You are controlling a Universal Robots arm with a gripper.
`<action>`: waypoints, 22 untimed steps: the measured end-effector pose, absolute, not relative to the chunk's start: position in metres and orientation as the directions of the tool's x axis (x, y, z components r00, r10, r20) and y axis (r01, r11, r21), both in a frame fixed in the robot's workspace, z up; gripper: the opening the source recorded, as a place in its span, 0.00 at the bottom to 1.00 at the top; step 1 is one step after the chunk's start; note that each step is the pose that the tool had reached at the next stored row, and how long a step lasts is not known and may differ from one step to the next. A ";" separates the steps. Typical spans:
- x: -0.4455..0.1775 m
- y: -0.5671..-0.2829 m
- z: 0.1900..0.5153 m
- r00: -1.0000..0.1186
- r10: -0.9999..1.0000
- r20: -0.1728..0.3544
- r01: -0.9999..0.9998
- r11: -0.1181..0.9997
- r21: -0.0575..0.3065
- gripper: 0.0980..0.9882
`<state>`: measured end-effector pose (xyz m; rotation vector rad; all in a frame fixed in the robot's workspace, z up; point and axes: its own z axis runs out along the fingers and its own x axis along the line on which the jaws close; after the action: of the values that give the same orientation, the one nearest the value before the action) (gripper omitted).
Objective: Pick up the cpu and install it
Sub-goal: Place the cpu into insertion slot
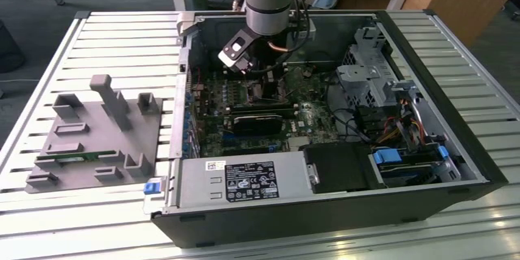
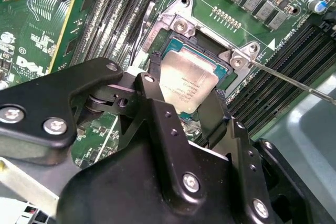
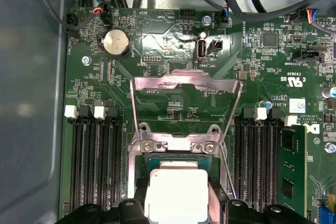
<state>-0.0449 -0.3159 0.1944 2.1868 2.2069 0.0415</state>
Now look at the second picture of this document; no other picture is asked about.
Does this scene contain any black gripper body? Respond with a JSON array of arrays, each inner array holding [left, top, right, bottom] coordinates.
[[56, 138, 279, 224]]

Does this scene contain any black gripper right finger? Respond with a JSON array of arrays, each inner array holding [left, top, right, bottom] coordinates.
[[197, 87, 325, 224]]

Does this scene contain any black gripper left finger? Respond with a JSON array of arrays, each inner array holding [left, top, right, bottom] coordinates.
[[0, 52, 209, 210]]

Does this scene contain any silver CPU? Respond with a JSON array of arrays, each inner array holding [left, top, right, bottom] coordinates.
[[159, 37, 229, 116]]

